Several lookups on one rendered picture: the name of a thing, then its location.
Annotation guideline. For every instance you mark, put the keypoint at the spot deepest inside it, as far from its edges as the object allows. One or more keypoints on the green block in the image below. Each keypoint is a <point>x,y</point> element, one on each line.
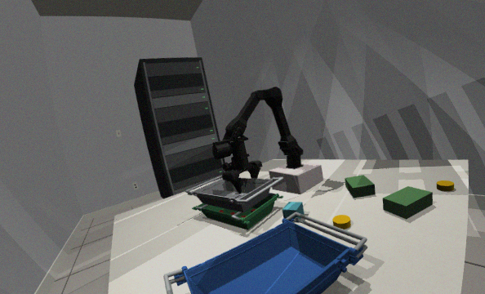
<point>407,202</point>
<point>359,186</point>

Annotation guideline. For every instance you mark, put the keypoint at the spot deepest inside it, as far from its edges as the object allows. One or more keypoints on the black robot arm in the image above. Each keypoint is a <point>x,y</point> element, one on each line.
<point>237,126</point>

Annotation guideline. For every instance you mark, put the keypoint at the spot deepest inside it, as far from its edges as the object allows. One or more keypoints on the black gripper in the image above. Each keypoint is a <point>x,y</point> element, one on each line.
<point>242,165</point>

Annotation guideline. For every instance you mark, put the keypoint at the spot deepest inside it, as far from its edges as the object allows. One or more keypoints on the yellow short cylinder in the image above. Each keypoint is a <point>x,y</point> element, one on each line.
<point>445,185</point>
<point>341,221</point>

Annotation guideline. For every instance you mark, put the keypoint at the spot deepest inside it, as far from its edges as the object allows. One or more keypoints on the green plastic tray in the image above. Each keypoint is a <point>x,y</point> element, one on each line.
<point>263,208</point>

